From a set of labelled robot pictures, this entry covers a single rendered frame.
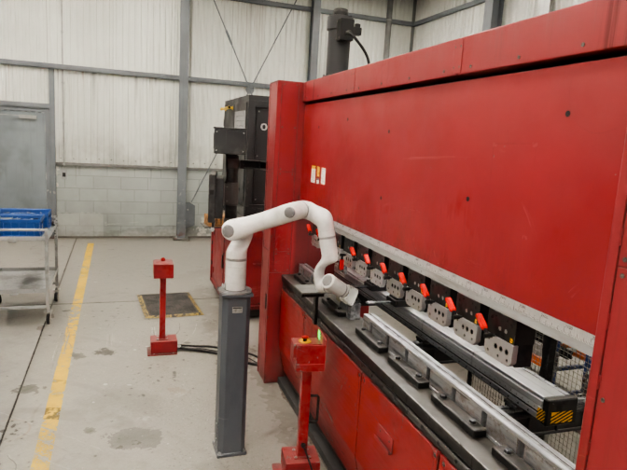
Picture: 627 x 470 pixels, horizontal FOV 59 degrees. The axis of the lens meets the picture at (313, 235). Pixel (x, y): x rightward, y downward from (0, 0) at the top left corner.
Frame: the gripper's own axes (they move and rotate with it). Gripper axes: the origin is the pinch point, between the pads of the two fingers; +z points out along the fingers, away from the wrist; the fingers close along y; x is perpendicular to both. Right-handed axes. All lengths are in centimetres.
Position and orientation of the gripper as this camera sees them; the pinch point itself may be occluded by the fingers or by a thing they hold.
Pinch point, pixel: (356, 300)
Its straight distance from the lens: 316.8
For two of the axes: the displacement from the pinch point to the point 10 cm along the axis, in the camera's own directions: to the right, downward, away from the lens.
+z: 5.5, 4.2, 7.2
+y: 3.8, -8.9, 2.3
